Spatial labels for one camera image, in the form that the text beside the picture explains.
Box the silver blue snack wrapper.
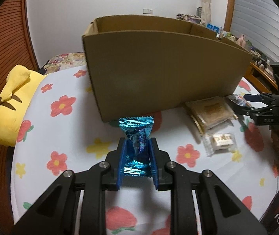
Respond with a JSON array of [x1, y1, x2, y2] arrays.
[[227, 94, 250, 107]]

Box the blue foil candy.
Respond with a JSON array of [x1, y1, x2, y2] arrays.
[[119, 116, 154, 177]]

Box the wooden sideboard cabinet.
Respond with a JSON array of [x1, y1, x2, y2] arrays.
[[244, 62, 278, 94]]

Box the brown biscuit pack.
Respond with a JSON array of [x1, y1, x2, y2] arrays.
[[184, 97, 237, 136]]

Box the clear wrapped small cake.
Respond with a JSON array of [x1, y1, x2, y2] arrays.
[[203, 133, 237, 156]]

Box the pink kettle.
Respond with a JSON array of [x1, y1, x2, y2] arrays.
[[237, 34, 246, 48]]

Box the grey window blind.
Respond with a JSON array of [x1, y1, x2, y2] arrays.
[[231, 0, 279, 61]]

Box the blue tissue pack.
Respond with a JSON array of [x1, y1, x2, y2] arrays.
[[206, 23, 220, 33]]

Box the brown cardboard box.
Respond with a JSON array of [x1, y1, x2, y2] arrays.
[[82, 15, 252, 122]]

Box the yellow pikachu plush toy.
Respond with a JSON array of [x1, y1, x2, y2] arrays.
[[0, 65, 45, 147]]

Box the beige curtain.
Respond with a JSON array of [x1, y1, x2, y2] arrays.
[[197, 0, 214, 26]]

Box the white wall switch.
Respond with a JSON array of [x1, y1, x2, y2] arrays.
[[143, 9, 153, 15]]

